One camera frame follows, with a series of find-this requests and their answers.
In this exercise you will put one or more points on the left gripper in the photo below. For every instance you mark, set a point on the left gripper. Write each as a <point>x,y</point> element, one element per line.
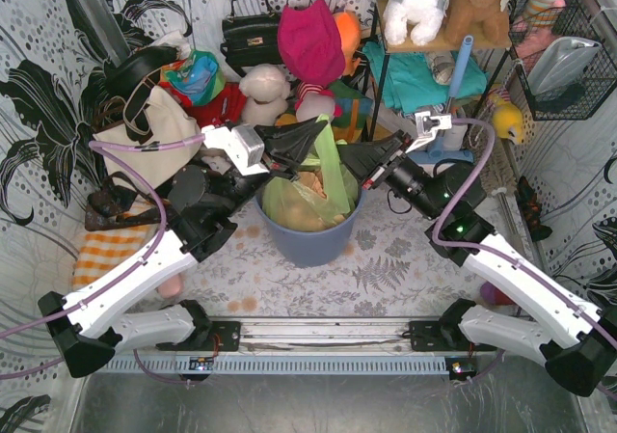
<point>269,152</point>

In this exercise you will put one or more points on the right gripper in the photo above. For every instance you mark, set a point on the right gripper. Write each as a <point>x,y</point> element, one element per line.
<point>386,161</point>

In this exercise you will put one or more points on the green trash bag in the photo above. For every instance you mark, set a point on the green trash bag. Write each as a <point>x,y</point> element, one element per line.
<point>293,206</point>

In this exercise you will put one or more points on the blue floor mop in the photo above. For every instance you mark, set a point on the blue floor mop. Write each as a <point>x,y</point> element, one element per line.
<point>435,153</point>

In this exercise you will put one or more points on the blue trash bin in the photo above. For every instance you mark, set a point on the blue trash bin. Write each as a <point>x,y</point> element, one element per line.
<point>311,249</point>

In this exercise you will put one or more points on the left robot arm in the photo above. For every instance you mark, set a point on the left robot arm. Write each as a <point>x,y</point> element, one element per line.
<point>92,324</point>

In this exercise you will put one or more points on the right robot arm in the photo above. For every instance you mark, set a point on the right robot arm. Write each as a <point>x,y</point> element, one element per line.
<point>468,240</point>

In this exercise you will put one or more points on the rainbow striped bag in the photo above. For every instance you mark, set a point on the rainbow striped bag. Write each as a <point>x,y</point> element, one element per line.
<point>355,109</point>

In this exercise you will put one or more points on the magenta cloth bag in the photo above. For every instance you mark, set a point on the magenta cloth bag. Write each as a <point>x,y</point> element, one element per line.
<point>310,45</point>

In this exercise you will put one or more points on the colourful printed bag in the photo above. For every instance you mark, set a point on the colourful printed bag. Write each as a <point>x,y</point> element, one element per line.
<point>194,81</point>

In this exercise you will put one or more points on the cream canvas tote bag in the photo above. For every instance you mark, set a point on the cream canvas tote bag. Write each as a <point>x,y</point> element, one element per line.
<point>168,123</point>

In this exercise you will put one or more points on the brown patterned bag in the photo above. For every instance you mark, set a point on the brown patterned bag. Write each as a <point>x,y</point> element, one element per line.
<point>120,204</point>

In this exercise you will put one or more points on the crumpled brown paper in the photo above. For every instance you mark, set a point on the crumpled brown paper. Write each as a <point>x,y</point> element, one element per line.
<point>312,181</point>

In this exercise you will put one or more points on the white pink plush doll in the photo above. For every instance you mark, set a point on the white pink plush doll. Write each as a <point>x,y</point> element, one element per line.
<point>313,101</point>

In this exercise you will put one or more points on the cream fluffy plush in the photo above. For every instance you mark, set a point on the cream fluffy plush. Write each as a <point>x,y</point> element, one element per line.
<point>267,91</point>

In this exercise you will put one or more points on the teal folded cloth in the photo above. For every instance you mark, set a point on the teal folded cloth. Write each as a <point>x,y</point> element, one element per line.
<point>409,83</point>

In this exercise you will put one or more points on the red cloth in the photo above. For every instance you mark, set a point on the red cloth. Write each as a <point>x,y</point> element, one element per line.
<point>225,108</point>

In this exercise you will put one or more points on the white sneakers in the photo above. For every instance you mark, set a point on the white sneakers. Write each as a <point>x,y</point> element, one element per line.
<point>393,121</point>

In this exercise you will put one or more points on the wooden shelf rack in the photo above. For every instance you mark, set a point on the wooden shelf rack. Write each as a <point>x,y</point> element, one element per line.
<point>376,77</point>

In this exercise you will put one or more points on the black leather handbag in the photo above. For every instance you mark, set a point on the black leather handbag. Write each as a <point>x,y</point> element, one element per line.
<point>251,40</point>

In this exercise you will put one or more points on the orange plush toy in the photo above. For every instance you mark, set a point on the orange plush toy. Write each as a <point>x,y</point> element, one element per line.
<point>349,28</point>

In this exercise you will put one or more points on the yellow plush toy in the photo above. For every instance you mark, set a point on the yellow plush toy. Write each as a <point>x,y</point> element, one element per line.
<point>506,117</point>

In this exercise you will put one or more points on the white husky plush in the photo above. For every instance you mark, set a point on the white husky plush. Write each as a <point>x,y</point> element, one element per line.
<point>416,20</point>

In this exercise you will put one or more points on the brown teddy bear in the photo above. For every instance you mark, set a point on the brown teddy bear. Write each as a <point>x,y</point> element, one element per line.
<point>490,15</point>

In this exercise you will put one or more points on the pink cylinder toy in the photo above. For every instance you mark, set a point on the pink cylinder toy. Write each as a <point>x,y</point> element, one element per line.
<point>172,287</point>

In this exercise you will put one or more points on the purple orange toy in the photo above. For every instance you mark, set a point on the purple orange toy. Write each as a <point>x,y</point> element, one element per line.
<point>493,296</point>

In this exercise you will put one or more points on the black hat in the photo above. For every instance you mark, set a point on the black hat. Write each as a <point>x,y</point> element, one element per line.
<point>123,79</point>

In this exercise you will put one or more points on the silver foil pouch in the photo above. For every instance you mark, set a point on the silver foil pouch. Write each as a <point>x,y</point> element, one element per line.
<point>562,62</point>

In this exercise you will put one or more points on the orange checkered cloth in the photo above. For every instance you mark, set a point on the orange checkered cloth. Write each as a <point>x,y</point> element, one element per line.
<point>104,250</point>

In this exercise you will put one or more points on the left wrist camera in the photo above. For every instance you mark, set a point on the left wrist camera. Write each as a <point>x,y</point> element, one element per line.
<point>242,145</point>

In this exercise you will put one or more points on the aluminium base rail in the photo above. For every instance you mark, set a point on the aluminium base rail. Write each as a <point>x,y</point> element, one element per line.
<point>318,336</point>

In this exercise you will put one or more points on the black wire basket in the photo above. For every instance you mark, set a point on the black wire basket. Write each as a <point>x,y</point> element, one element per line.
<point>530,37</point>

